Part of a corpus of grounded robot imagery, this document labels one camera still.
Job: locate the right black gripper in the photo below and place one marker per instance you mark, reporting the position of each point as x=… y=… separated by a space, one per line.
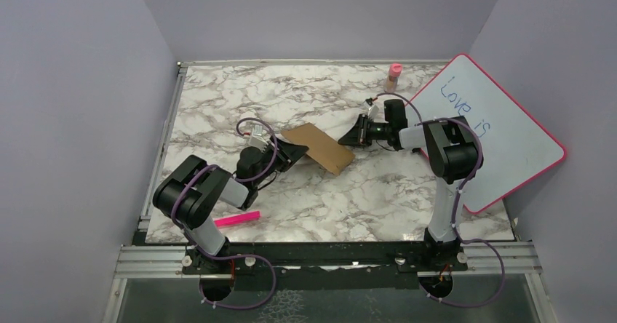
x=358 y=134

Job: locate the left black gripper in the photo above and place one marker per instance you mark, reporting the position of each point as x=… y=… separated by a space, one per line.
x=288 y=153

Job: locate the brown cardboard box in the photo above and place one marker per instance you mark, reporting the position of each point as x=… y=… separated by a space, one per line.
x=322 y=148

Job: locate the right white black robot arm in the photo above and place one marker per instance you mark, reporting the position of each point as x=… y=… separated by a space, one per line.
x=453 y=150

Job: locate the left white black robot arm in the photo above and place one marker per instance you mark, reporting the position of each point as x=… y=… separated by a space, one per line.
x=189 y=194

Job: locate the pink-capped small bottle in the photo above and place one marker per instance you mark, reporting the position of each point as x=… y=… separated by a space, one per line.
x=391 y=81

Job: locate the pink rectangular stick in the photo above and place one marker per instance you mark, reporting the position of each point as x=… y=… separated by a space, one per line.
x=239 y=219

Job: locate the pink-framed whiteboard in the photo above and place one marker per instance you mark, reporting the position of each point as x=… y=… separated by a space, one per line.
x=516 y=147

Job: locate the aluminium front frame rail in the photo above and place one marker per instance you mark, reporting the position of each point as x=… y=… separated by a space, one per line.
x=323 y=266

